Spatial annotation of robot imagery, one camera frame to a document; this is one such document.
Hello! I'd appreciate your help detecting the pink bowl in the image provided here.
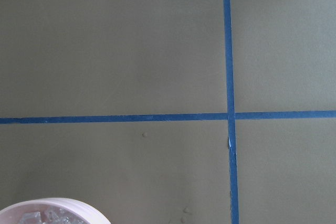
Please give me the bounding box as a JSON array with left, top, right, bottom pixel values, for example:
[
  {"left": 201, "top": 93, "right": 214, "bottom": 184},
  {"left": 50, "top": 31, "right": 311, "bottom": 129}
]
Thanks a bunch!
[{"left": 1, "top": 198, "right": 110, "bottom": 223}]

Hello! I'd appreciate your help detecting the pile of ice cubes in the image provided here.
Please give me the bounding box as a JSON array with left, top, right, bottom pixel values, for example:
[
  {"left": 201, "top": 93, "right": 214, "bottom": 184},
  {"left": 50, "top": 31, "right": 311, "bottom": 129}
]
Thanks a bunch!
[{"left": 18, "top": 207, "right": 86, "bottom": 224}]

